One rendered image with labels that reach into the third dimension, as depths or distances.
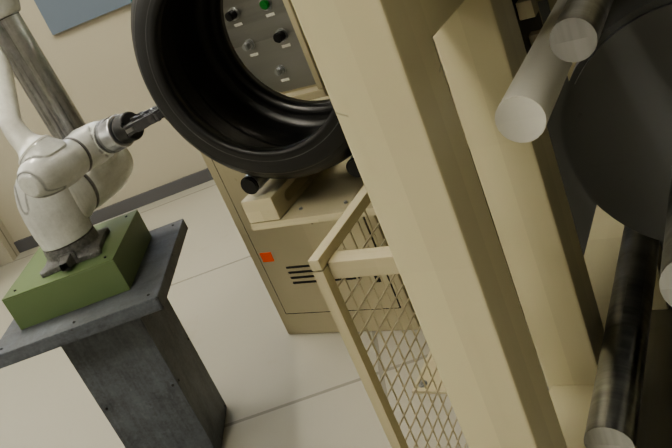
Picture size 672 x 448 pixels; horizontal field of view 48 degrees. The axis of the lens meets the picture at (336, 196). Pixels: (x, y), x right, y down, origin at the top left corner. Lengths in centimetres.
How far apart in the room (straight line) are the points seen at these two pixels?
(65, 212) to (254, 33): 76
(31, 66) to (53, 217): 43
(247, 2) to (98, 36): 254
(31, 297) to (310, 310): 99
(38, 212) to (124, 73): 267
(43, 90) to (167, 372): 89
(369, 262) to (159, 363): 137
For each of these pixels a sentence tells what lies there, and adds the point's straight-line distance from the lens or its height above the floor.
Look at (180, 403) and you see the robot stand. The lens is 238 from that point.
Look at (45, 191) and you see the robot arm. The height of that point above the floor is 103.
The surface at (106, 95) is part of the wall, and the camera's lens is 484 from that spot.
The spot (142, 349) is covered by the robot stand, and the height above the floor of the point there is 45.
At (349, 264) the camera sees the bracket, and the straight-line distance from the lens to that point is 103.
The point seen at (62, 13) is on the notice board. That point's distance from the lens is 477.
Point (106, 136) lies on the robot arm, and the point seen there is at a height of 108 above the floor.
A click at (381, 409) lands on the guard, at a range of 118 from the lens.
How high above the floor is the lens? 145
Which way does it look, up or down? 22 degrees down
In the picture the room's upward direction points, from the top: 23 degrees counter-clockwise
